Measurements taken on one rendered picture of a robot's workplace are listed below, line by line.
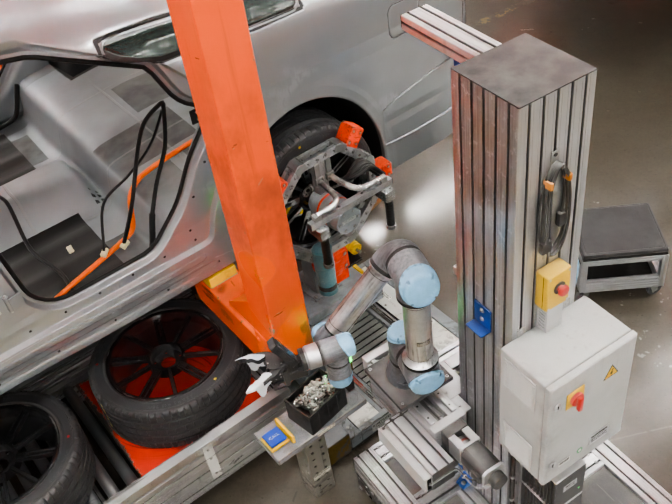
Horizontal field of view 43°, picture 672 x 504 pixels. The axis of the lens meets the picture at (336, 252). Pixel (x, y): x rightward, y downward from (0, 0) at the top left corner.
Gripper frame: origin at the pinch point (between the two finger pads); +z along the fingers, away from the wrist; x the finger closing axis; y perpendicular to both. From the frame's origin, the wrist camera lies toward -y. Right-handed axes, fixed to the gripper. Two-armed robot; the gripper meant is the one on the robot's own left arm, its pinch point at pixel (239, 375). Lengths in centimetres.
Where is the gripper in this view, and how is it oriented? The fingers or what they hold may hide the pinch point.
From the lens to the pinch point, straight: 253.5
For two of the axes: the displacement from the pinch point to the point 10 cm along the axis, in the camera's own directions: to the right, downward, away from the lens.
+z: -9.4, 3.0, -1.6
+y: 1.6, 8.1, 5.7
